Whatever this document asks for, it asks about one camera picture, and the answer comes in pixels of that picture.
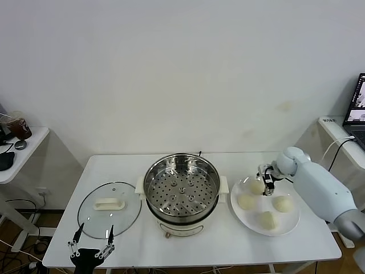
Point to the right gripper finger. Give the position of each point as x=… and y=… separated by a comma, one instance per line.
x=260, y=172
x=269, y=187

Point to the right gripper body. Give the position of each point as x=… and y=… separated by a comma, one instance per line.
x=269, y=172

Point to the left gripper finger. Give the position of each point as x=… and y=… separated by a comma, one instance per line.
x=110, y=238
x=76, y=238

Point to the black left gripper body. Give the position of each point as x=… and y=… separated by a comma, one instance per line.
x=85, y=257

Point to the white steamed baozi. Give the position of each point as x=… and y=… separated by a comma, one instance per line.
x=256, y=188
x=246, y=202
x=268, y=220
x=282, y=204

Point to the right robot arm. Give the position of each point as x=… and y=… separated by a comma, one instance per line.
x=316, y=185

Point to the stainless steel steamer basket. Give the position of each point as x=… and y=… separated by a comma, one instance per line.
x=159, y=171

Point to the white round plate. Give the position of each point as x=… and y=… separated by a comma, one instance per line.
x=288, y=222

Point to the white electric cooker base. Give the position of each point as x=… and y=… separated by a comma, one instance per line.
x=182, y=228

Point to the white side table with label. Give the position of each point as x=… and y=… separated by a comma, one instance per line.
x=333, y=131

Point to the small printed label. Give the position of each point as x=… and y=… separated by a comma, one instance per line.
x=330, y=120

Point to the open grey laptop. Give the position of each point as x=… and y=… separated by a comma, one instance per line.
x=355, y=125

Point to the white side table with cup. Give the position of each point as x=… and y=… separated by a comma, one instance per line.
x=34, y=142

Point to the small round grey disc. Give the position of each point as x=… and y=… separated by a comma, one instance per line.
x=20, y=144

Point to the iced coffee plastic cup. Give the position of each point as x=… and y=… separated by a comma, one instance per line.
x=21, y=129

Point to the white wall socket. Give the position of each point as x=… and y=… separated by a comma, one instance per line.
x=42, y=191

